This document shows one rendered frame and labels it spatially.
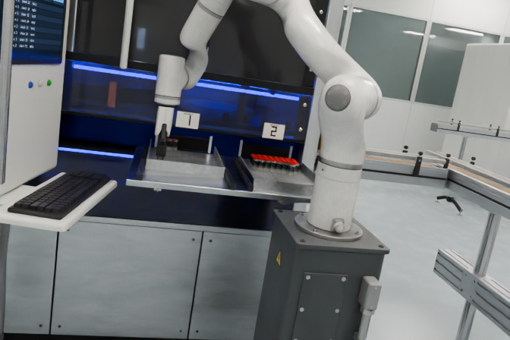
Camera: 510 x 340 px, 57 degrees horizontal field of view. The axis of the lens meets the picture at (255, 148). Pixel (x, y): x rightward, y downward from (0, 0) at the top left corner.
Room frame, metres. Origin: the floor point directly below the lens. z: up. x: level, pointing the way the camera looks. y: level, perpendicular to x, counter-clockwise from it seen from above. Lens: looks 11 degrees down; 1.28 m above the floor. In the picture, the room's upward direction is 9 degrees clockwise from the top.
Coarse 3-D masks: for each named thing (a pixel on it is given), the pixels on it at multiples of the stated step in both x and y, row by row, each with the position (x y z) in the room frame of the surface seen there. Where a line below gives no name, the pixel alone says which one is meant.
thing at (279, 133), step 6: (264, 126) 1.82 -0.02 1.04; (270, 126) 1.82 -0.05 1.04; (276, 126) 1.83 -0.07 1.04; (282, 126) 1.83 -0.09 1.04; (264, 132) 1.82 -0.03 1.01; (270, 132) 1.82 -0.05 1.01; (276, 132) 1.83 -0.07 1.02; (282, 132) 1.83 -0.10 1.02; (276, 138) 1.83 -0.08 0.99; (282, 138) 1.84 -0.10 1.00
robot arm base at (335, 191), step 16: (320, 176) 1.21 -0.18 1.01; (336, 176) 1.18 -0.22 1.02; (352, 176) 1.19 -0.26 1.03; (320, 192) 1.20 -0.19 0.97; (336, 192) 1.18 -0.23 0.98; (352, 192) 1.19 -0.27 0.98; (320, 208) 1.19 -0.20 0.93; (336, 208) 1.18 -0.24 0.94; (352, 208) 1.20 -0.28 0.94; (304, 224) 1.21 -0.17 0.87; (320, 224) 1.19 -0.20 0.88; (336, 224) 1.17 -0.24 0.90; (352, 224) 1.28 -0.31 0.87; (336, 240) 1.15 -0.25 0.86; (352, 240) 1.16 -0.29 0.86
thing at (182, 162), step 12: (156, 156) 1.66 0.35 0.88; (168, 156) 1.69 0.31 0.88; (180, 156) 1.72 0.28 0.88; (192, 156) 1.76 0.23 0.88; (204, 156) 1.79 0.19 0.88; (216, 156) 1.75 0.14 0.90; (156, 168) 1.48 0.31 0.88; (168, 168) 1.49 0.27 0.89; (180, 168) 1.50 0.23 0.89; (192, 168) 1.51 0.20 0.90; (204, 168) 1.52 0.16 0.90; (216, 168) 1.52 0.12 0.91
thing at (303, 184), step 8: (240, 160) 1.73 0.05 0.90; (248, 168) 1.56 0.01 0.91; (304, 168) 1.78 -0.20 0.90; (248, 176) 1.53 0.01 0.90; (256, 176) 1.61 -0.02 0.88; (264, 176) 1.63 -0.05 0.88; (272, 176) 1.65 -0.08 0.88; (280, 176) 1.67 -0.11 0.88; (288, 176) 1.69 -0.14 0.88; (296, 176) 1.71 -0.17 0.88; (304, 176) 1.73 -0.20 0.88; (312, 176) 1.67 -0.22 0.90; (256, 184) 1.44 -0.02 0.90; (264, 184) 1.44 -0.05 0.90; (272, 184) 1.45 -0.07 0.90; (280, 184) 1.45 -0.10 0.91; (288, 184) 1.46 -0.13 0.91; (296, 184) 1.46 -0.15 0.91; (304, 184) 1.47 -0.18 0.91; (312, 184) 1.62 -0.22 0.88; (280, 192) 1.46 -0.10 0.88; (288, 192) 1.46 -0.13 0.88; (296, 192) 1.47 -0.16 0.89; (304, 192) 1.47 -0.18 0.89
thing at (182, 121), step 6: (180, 114) 1.75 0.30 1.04; (186, 114) 1.75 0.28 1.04; (192, 114) 1.76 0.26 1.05; (198, 114) 1.76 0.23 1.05; (180, 120) 1.75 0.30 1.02; (186, 120) 1.75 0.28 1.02; (192, 120) 1.76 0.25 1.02; (198, 120) 1.76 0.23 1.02; (180, 126) 1.75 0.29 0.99; (186, 126) 1.75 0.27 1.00; (192, 126) 1.76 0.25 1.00
